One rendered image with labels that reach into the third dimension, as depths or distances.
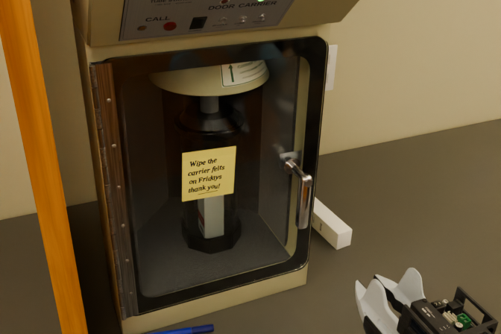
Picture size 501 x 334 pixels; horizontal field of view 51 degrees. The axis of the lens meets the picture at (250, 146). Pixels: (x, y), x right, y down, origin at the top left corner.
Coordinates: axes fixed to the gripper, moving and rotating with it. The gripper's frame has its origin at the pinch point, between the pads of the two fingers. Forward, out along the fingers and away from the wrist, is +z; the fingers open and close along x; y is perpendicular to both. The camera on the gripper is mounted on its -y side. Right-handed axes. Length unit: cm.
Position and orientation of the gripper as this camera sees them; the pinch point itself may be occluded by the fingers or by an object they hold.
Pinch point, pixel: (371, 291)
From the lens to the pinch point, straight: 66.4
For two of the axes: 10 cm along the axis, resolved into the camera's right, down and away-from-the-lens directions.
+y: 0.3, -8.8, -4.7
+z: -4.0, -4.4, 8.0
